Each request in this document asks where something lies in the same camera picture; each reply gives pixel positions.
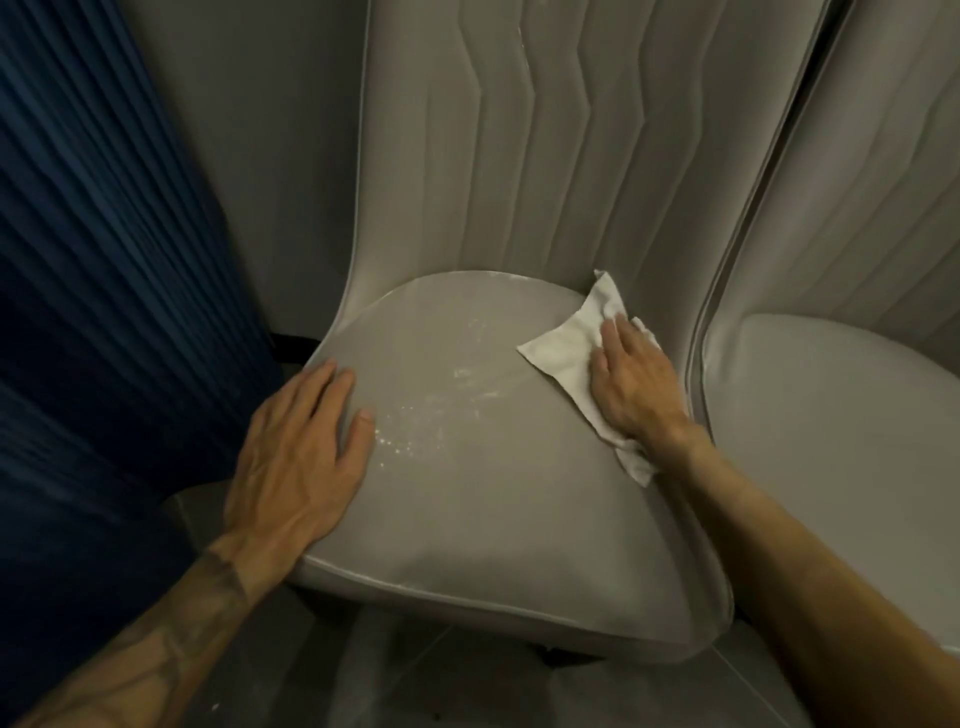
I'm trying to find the person's left hand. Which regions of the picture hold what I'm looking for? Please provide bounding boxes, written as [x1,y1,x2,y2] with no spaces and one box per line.
[213,359,377,580]

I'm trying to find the person's right hand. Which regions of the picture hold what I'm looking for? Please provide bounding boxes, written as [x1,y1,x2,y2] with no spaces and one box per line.
[588,314,696,454]

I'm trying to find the white cleaning cloth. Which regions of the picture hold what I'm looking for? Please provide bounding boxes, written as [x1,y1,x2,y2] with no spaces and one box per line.
[516,270,666,488]

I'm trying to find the person's right forearm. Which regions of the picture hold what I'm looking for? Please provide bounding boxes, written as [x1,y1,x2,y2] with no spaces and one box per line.
[643,423,960,728]

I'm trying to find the person's left forearm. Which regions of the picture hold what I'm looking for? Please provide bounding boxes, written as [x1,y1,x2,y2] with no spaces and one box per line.
[13,537,303,728]

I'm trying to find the grey padded chair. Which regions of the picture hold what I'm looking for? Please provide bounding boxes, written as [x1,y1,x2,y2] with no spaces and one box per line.
[288,0,835,669]
[685,0,960,655]

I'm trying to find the blue pleated curtain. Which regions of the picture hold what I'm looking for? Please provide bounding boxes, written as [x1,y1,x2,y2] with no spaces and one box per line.
[0,0,285,723]

